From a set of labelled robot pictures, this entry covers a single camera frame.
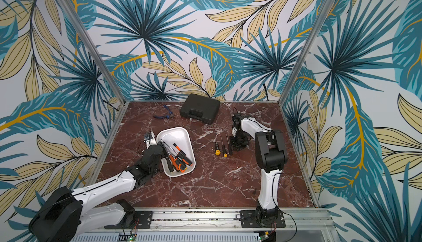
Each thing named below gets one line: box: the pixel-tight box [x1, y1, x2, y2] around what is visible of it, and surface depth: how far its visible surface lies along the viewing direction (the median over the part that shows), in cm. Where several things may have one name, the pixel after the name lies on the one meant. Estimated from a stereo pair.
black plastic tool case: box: [179, 93, 221, 125], surface depth 113 cm
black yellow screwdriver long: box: [214, 139, 222, 156], surface depth 95 cm
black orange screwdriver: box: [172, 143, 193, 167], surface depth 90 cm
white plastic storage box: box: [156, 126, 197, 178], surface depth 90 cm
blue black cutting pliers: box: [152, 104, 175, 119], surface depth 114 cm
